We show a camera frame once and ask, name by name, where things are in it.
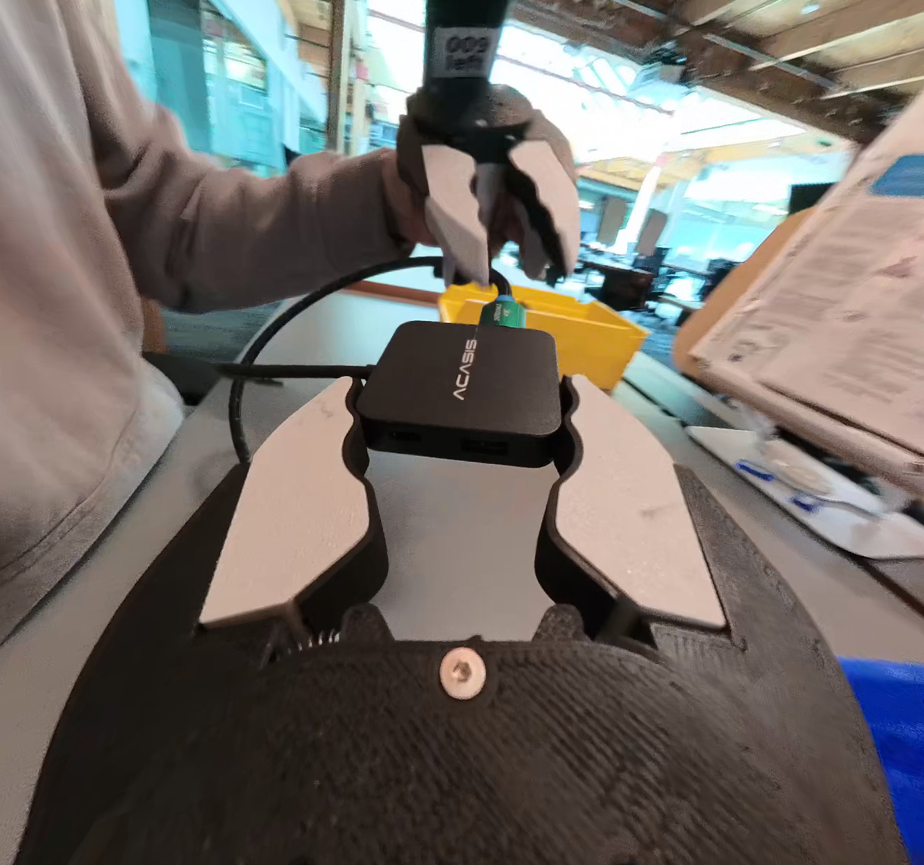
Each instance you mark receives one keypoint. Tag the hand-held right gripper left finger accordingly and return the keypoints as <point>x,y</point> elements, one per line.
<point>289,504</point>

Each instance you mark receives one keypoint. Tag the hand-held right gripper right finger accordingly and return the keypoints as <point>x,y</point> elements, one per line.
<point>628,511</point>

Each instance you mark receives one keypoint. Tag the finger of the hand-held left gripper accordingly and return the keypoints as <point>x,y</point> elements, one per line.
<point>556,208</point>
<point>455,215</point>

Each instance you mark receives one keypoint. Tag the black usb hub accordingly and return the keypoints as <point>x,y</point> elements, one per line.
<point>433,381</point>

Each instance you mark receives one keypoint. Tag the blue plastic bin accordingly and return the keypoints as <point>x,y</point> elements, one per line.
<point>895,749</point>

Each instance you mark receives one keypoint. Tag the person's left forearm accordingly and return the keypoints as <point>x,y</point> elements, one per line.
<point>274,230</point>

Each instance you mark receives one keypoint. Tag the person's left hand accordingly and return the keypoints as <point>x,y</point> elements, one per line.
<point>410,186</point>

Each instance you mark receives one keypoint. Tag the dark office desk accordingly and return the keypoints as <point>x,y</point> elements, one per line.
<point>621,277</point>

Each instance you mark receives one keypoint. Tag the yellow plastic bin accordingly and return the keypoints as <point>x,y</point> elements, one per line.
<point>592,345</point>

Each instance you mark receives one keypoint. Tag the wooden pillar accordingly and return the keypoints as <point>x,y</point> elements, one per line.
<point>338,71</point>

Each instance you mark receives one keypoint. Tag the clear plastic bag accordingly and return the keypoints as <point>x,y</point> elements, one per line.
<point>794,479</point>

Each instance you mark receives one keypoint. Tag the cardboard box with paper labels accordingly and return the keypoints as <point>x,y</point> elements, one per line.
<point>830,302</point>

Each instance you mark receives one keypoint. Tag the person's beige sweatshirt torso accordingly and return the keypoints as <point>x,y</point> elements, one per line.
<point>58,266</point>

